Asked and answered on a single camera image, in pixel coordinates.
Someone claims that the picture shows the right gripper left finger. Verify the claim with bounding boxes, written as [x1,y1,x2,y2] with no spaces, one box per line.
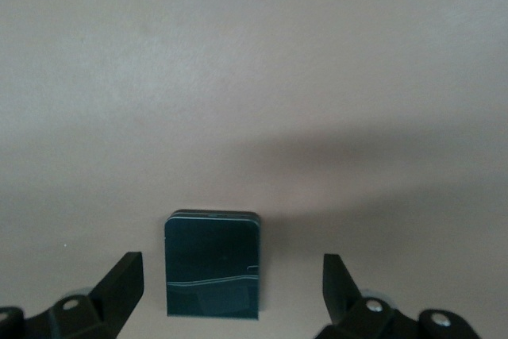
[23,251,144,339]

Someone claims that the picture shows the black phone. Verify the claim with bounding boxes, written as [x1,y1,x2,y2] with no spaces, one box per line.
[164,208,262,322]

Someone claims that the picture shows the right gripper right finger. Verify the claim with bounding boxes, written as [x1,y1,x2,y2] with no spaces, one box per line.
[317,252,421,339]

